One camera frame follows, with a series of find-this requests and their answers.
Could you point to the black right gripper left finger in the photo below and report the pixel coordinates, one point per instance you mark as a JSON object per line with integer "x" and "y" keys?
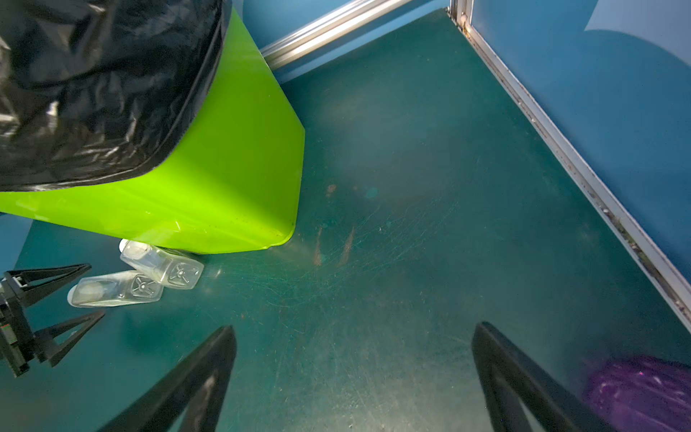
{"x": 194, "y": 391}

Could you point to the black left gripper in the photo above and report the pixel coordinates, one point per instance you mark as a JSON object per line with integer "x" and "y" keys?
{"x": 21, "y": 289}

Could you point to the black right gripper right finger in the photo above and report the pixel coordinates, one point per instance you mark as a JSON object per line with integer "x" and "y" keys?
{"x": 513, "y": 384}

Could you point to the green plastic trash bin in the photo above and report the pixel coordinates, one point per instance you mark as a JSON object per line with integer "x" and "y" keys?
{"x": 232, "y": 184}

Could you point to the black bin liner bag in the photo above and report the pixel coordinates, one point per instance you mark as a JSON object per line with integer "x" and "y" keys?
{"x": 94, "y": 92}

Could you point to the clear square white-cap bottle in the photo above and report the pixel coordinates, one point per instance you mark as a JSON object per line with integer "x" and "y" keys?
{"x": 168, "y": 268}

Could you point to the aluminium right frame rail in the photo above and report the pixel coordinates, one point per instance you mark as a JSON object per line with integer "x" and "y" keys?
{"x": 667, "y": 279}

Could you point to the aluminium frame rail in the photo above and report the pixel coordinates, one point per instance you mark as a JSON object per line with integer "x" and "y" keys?
{"x": 667, "y": 279}
{"x": 330, "y": 27}

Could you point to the aluminium back frame rail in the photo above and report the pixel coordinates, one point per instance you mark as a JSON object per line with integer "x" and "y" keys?
{"x": 330, "y": 27}

